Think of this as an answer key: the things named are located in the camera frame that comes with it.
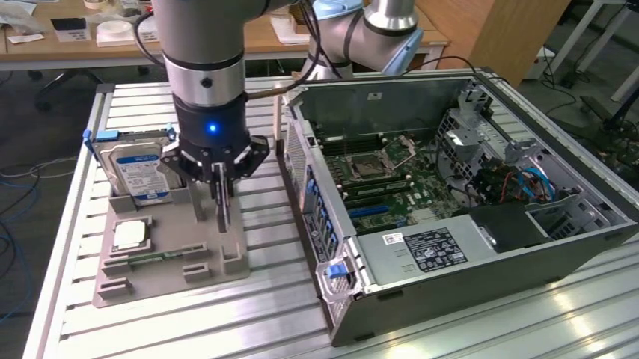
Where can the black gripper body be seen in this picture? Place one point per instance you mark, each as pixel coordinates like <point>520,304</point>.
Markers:
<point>212,127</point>

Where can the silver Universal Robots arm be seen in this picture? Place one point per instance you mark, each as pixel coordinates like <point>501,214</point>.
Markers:
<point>204,37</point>

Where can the hard disk in blue caddy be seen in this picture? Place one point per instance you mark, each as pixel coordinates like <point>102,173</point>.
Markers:
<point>134,172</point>

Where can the grey parts rack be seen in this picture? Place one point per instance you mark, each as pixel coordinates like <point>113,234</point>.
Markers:
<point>174,232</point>

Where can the black RAM slot bank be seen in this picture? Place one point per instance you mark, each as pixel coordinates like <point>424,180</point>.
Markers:
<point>349,142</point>

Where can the silver CPU chip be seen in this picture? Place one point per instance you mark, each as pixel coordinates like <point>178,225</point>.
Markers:
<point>128,235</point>

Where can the blue card retention bar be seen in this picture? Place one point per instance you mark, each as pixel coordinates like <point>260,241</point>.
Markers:
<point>324,224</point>

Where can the CPU socket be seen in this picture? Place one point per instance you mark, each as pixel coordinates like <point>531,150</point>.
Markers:
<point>368,165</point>

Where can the green RAM stick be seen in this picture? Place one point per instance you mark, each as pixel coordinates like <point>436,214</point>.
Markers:
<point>154,257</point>

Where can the blue expansion slot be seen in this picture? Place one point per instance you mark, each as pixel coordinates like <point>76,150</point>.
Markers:
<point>369,212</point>

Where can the plain white labelled box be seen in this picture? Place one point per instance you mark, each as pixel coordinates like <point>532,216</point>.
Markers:
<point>148,37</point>

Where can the metal socket cover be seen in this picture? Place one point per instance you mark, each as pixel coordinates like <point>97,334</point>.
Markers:
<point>399,147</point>

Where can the white paper stack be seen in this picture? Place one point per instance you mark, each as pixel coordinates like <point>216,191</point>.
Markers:
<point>287,31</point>

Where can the white box with round tape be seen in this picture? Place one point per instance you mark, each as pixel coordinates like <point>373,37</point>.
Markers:
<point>117,33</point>

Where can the wooden desk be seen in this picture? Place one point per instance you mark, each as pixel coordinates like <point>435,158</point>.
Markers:
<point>74,50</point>

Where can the blue case latch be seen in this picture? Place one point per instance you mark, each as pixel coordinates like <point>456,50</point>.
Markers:
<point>335,271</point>

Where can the green motherboard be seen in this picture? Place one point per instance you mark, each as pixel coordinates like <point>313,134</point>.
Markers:
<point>424,194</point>

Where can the white box with black top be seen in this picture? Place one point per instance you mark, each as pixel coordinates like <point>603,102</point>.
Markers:
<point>69,30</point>

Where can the grey power supply unit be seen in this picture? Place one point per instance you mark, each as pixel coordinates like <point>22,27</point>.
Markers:
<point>389,261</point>

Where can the white tape roll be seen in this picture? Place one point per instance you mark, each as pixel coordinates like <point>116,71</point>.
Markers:
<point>93,3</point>

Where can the silver metal disk bay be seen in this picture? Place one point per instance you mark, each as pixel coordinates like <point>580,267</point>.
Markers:
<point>473,138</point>

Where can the small white paper label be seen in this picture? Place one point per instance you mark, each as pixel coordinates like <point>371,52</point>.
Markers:
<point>24,38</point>

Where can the clear plastic bag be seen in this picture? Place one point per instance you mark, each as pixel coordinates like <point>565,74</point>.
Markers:
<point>17,15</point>

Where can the open grey PC case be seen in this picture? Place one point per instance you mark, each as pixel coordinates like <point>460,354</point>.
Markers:
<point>449,299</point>

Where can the wooden cabinet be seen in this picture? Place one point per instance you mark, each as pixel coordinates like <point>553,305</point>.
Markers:
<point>508,33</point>

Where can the grey perforated disk bay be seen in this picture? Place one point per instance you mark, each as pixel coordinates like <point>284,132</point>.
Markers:
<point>573,217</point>

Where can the white table frame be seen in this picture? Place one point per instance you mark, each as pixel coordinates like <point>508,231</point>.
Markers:
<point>604,37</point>

